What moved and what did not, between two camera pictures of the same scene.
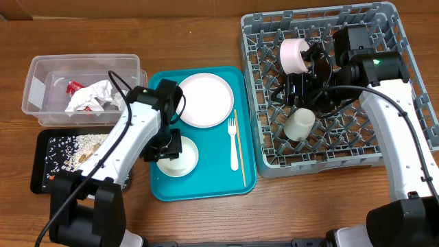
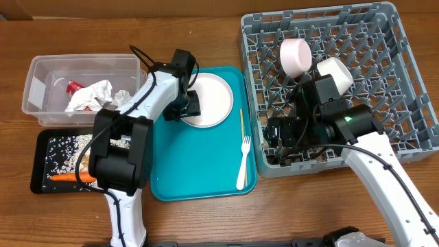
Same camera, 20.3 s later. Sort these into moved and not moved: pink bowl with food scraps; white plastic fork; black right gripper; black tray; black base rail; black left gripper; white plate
Moved: black left gripper; black right gripper; white plastic fork
Not moved: pink bowl with food scraps; black tray; white plate; black base rail
